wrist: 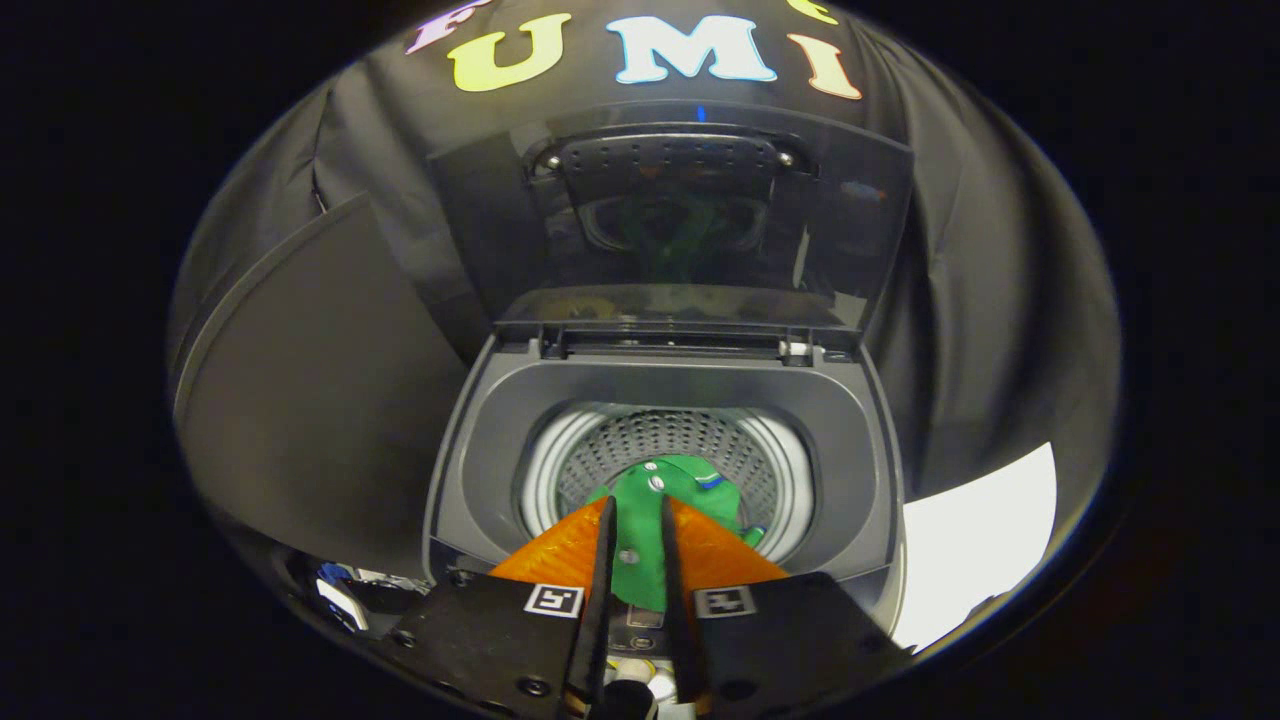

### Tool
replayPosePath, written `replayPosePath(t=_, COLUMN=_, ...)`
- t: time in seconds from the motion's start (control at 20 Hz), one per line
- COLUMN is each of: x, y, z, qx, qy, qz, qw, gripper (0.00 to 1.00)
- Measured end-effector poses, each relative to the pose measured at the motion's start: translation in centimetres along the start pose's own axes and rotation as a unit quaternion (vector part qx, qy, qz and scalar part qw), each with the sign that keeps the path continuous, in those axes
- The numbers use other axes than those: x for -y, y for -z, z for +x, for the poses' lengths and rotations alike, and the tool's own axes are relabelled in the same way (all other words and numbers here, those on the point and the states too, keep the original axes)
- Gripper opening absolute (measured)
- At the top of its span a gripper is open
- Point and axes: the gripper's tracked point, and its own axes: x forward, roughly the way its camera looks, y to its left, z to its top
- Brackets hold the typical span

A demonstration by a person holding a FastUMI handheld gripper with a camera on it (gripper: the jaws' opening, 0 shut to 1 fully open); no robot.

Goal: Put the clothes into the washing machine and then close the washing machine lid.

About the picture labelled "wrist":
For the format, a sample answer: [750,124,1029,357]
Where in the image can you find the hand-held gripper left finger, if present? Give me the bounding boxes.
[375,495,619,720]

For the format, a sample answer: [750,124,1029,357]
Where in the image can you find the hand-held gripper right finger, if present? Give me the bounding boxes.
[660,495,916,720]

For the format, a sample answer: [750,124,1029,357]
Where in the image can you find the green polo shirt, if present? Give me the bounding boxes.
[585,455,771,613]

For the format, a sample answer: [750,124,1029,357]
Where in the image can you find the grey washing machine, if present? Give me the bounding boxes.
[422,322,909,720]

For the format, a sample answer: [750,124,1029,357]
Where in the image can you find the small white object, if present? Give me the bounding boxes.
[316,575,371,633]

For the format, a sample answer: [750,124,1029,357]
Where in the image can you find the white paper sheet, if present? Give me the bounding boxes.
[890,442,1059,653]

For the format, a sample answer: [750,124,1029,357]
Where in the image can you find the grey cabinet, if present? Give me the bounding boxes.
[172,192,471,581]

